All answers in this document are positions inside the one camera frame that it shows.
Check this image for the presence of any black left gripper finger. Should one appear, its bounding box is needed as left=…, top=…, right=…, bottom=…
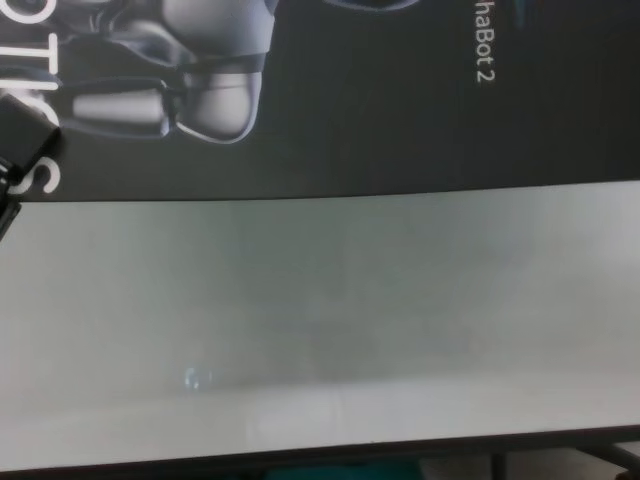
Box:
left=0, top=92, right=64, bottom=241

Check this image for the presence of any black AI robotics poster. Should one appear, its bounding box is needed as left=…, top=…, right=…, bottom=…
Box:
left=0, top=0, right=640, bottom=204

